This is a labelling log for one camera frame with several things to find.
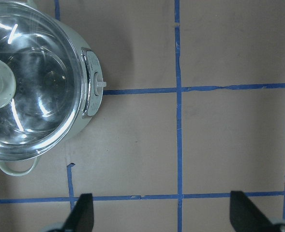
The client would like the glass pot lid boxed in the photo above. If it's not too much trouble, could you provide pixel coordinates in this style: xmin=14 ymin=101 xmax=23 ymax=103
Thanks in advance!
xmin=0 ymin=0 xmax=83 ymax=161

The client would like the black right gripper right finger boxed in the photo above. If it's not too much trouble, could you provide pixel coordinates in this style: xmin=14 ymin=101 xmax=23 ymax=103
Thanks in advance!
xmin=229 ymin=191 xmax=275 ymax=232

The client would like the pale green electric pot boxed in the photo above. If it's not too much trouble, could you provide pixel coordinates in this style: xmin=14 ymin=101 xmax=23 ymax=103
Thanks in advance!
xmin=0 ymin=0 xmax=107 ymax=176

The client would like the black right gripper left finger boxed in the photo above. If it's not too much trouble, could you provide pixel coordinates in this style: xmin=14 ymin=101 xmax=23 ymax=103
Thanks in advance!
xmin=61 ymin=193 xmax=94 ymax=232

